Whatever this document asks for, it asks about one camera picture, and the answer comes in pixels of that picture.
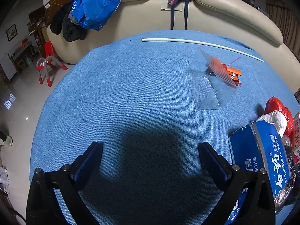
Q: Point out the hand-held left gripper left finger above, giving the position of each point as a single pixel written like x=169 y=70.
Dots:
x=85 y=166

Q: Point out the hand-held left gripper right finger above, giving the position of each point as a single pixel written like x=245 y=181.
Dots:
x=214 y=166

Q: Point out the blue toothpaste box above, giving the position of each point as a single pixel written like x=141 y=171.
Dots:
x=274 y=159

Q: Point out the white plastic bag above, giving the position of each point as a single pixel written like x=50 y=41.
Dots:
x=276 y=119

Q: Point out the clear plastic container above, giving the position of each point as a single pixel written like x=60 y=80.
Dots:
x=206 y=86

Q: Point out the metallic foil bag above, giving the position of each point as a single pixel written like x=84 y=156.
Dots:
x=293 y=182

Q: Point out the red plastic bag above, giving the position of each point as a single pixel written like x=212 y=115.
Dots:
x=273 y=105

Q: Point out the yellow red carton box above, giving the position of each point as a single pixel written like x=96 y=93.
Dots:
x=297 y=131

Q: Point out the orange snack wrapper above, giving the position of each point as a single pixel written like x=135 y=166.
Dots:
x=233 y=71

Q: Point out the white slipper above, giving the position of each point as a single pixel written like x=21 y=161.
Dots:
x=9 y=140

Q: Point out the blue table cloth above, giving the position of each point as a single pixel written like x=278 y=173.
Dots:
x=131 y=86

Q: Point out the red and grey child stool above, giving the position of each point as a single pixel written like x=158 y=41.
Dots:
x=48 y=48

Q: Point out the long white plastic tube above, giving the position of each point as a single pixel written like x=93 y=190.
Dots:
x=187 y=41

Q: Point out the wooden side table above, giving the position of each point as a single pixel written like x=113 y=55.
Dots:
x=22 y=51

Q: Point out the black padded jacket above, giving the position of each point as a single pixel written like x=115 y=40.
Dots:
x=70 y=31

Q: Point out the dark wooden shelf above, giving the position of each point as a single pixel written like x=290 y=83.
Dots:
x=38 y=28

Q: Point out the brown pleated curtain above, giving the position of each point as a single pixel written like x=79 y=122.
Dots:
x=288 y=23

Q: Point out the cream leather sofa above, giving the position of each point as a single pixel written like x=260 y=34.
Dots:
x=145 y=16

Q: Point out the blue jacket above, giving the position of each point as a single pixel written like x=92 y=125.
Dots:
x=98 y=4

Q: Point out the framed wall picture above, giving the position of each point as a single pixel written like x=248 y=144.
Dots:
x=11 y=32

